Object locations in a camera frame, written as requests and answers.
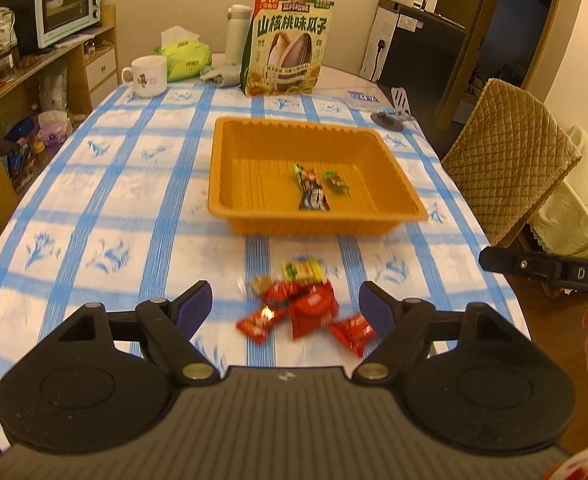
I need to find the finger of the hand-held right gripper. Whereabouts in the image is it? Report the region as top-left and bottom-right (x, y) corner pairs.
(478, 245), (564, 288)

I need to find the green wrapped candy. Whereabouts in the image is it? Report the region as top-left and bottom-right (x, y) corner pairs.
(322, 171), (351, 195)

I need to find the large red snack packet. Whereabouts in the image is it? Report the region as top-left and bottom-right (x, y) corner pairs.
(286, 282), (337, 342)

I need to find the blue checked tablecloth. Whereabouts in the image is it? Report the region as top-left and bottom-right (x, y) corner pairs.
(0, 52), (532, 453)

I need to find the white printed mug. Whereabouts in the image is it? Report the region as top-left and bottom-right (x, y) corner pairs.
(121, 55), (169, 98)

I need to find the grey phone stand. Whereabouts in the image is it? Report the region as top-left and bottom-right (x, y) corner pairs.
(370, 87), (415, 133)

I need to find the white cardboard box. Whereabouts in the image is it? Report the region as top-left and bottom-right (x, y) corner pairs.
(360, 0), (399, 82)

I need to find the blue white packet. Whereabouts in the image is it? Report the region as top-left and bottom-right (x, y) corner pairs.
(346, 90), (382, 111)

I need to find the green tissue pack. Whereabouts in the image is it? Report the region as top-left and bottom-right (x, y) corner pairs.
(154, 26), (213, 83)

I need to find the pink tissue packet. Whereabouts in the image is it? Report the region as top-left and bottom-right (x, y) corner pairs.
(38, 112), (73, 148)

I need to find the dark wrapped candy bar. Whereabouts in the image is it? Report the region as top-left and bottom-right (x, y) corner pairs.
(294, 162), (331, 212)

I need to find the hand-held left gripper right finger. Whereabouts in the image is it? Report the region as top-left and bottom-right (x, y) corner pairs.
(351, 281), (530, 386)

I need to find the yellow green snack packet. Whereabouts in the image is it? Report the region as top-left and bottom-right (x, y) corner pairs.
(281, 259), (325, 283)

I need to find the wooden shelf unit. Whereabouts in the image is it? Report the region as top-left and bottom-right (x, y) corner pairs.
(0, 4), (119, 196)

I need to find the mint green toaster oven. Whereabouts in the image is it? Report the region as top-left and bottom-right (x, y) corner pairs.
(34, 0), (103, 50)

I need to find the white thermos bottle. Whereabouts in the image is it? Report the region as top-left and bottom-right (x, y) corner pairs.
(224, 4), (253, 67)

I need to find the orange plastic tray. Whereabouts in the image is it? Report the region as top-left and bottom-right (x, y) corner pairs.
(208, 116), (429, 236)

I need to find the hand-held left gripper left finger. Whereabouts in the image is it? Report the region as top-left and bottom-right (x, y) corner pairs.
(48, 280), (222, 386)

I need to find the cream sofa cover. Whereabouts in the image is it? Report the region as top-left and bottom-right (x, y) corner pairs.
(529, 127), (588, 261)

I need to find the green sunflower seed bag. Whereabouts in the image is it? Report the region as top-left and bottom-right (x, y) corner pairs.
(240, 0), (335, 97)

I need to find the black cabinet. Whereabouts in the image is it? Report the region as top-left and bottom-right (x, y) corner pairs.
(376, 0), (467, 131)

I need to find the quilted beige chair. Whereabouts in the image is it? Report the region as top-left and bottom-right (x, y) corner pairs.
(441, 78), (582, 248)

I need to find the grey crumpled cloth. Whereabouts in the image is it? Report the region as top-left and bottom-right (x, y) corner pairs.
(199, 64), (242, 88)

